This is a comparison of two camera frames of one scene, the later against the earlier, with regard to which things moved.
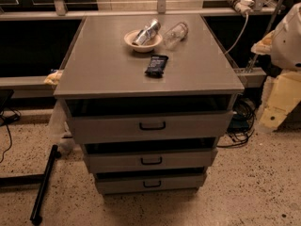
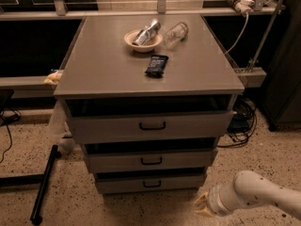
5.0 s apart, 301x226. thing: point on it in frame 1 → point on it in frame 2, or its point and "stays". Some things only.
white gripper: [287, 44] → [215, 200]
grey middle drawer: [134, 159] stays
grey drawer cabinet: [148, 97] stays
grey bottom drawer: [150, 183] stays
